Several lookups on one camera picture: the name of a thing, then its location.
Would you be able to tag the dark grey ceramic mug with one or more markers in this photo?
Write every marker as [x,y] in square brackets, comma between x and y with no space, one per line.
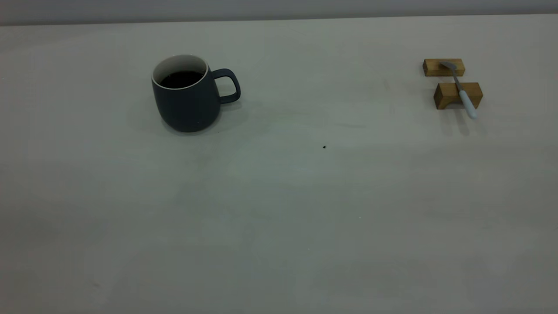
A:
[185,107]

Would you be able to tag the flat rectangular wooden block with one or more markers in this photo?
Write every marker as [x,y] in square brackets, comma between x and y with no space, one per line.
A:
[432,68]

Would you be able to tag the arched wooden block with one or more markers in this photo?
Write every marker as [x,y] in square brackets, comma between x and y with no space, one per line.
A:
[447,92]

